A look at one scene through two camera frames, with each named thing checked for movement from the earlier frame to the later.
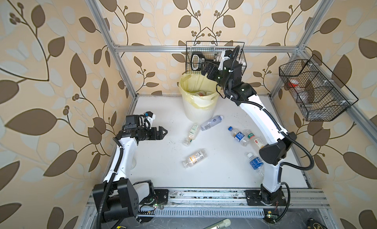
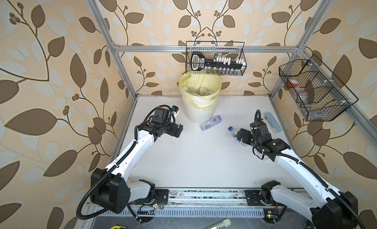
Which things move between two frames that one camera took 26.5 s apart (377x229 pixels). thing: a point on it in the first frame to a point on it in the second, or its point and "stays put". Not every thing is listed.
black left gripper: [158, 136] to [172, 131]
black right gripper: [211, 65] to [241, 133]
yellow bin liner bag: [198, 91] stays put
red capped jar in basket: [294, 83] stays put
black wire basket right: [319, 95] stays put
